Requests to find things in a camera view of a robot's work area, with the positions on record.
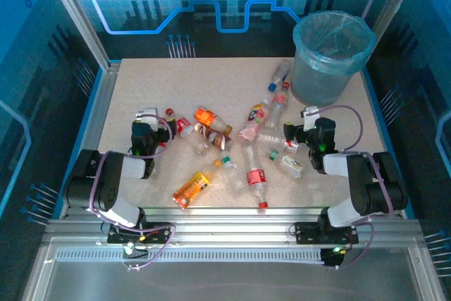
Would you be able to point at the red label cola bottle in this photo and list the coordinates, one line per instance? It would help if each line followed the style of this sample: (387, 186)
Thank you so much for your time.
(162, 146)
(256, 178)
(184, 126)

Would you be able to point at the white cap red print bottle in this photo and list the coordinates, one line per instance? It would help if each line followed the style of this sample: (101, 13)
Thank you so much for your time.
(278, 140)

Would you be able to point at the red cap red label bottle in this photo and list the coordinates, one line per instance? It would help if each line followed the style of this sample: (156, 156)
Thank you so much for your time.
(280, 102)

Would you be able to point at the small green cap bottle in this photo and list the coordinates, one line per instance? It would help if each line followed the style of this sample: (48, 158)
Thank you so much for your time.
(292, 166)

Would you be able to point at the pink label drink bottle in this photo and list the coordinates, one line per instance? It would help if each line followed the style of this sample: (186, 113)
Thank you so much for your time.
(255, 117)

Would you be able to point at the brown label bottle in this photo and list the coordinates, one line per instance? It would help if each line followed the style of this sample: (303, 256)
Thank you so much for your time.
(213, 137)

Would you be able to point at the translucent trash bin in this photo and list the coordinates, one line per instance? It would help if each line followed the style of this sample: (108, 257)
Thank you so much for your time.
(317, 86)

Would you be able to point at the yellow orange label bottle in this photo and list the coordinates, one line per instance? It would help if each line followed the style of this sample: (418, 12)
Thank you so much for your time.
(192, 186)

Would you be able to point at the blue cap clear bottle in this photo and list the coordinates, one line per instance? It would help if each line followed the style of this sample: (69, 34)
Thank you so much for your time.
(282, 70)

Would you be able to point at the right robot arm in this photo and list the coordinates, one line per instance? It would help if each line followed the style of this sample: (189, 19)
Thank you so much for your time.
(366, 188)

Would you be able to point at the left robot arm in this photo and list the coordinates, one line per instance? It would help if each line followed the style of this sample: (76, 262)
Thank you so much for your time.
(112, 191)

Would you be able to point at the arm base connector module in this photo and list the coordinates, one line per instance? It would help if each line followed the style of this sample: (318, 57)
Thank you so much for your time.
(131, 250)
(333, 258)

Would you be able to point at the brushed metal front panel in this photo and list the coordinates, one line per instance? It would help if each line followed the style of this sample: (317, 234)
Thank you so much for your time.
(229, 283)

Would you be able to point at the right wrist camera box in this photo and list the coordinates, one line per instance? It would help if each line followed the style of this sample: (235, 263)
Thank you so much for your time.
(310, 114)

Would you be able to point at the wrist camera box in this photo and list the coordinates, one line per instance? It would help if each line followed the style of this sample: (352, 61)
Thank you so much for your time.
(148, 115)
(310, 114)

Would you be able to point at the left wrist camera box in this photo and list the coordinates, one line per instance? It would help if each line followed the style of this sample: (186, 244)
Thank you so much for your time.
(148, 115)

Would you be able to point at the aluminium table side rail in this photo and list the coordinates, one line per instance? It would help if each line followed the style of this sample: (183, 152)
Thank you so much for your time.
(96, 121)

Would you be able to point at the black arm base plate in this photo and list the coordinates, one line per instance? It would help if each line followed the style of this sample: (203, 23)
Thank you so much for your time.
(306, 232)
(162, 233)

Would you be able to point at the aluminium front rail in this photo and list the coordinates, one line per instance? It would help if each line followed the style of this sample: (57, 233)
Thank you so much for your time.
(229, 223)

